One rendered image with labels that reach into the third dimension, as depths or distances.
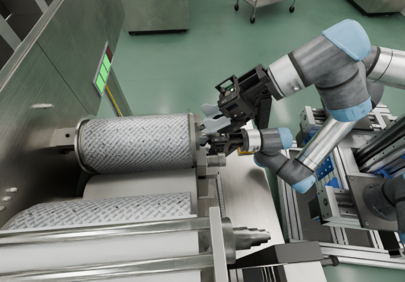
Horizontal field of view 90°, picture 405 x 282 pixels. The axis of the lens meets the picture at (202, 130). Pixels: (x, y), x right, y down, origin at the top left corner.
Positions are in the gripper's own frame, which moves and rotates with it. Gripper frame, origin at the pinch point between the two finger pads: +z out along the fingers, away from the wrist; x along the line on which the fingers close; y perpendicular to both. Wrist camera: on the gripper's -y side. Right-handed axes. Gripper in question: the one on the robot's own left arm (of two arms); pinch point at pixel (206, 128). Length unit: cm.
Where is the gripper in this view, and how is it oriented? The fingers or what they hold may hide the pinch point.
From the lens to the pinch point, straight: 52.8
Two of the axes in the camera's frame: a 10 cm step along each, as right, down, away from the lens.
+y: -6.4, -4.0, -6.6
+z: -7.7, 4.2, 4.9
